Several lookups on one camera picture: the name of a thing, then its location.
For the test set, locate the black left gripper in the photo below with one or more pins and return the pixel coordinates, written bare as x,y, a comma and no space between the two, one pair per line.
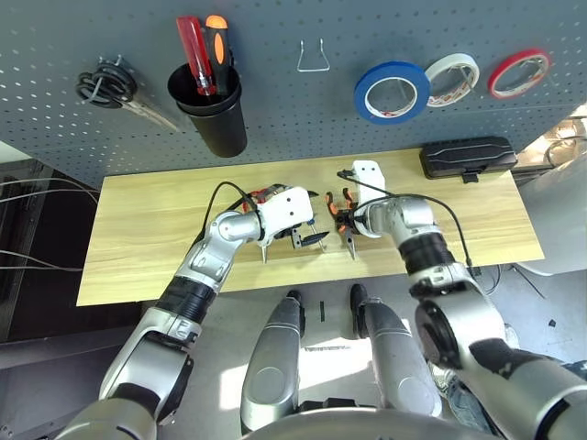
295,238

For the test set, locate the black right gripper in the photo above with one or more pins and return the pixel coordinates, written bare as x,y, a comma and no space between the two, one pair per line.
354,222

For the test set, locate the orange black needle nose pliers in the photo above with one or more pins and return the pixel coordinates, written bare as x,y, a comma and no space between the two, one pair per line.
350,243

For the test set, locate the blue tape roll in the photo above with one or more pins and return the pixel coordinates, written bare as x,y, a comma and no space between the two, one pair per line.
390,69

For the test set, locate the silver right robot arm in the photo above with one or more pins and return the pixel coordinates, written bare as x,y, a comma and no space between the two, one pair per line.
458,330

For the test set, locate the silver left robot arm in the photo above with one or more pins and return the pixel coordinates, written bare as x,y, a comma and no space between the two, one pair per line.
215,256

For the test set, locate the grey perforated pegboard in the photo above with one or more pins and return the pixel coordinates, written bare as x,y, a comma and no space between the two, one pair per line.
46,27

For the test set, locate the black floor tape strip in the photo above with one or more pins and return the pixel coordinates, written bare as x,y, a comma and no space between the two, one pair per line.
322,311

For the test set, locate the black plastic cup holder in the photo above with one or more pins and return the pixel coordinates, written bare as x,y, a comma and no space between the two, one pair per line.
224,133

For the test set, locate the black plastic tool case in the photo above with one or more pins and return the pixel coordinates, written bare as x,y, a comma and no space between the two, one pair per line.
468,156

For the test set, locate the silver robot left leg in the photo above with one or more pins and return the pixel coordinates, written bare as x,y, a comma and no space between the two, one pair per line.
270,366

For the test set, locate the silver robot leg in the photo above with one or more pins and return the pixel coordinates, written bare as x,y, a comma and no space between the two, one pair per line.
270,366
399,366

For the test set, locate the silver robot right leg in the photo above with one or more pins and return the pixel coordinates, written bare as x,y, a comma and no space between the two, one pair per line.
399,366

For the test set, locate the white tape roll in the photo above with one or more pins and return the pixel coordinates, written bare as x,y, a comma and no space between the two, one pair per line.
451,59

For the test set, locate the robot waist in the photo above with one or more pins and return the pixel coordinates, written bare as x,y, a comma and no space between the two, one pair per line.
344,426

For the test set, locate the red tape roll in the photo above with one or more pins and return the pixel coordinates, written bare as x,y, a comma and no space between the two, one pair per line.
500,69

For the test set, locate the blue jeans leg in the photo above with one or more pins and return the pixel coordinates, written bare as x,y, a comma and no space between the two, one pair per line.
468,408

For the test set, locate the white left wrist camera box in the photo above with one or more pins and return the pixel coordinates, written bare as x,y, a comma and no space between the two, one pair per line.
286,211

